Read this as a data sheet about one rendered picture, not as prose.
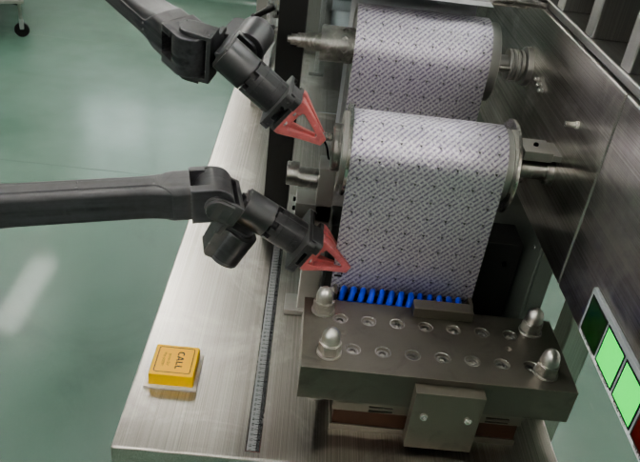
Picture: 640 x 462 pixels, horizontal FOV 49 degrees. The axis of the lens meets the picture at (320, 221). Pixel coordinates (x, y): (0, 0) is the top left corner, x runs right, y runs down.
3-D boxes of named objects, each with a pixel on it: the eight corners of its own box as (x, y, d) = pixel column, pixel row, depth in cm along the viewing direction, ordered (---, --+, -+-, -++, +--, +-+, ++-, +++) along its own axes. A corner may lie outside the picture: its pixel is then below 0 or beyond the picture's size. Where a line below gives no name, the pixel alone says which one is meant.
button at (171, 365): (157, 353, 115) (157, 343, 114) (200, 358, 116) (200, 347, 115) (148, 384, 110) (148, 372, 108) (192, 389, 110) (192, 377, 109)
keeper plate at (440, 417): (401, 435, 105) (415, 382, 99) (467, 442, 106) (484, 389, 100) (403, 449, 103) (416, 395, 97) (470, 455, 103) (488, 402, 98)
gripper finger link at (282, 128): (308, 162, 109) (262, 122, 106) (310, 145, 116) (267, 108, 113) (338, 132, 107) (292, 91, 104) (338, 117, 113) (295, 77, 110)
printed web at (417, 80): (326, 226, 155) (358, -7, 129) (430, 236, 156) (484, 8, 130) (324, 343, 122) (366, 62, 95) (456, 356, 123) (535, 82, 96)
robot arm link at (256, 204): (245, 195, 104) (249, 179, 109) (221, 229, 107) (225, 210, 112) (284, 219, 106) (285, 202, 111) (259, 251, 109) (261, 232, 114)
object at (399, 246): (330, 290, 116) (344, 192, 107) (469, 304, 117) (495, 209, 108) (330, 291, 116) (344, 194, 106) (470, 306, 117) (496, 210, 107)
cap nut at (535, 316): (515, 322, 112) (523, 300, 110) (538, 324, 112) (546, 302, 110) (521, 337, 109) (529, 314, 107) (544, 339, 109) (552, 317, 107)
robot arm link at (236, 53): (201, 68, 104) (222, 45, 100) (218, 46, 109) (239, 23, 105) (237, 98, 106) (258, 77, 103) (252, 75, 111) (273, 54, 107)
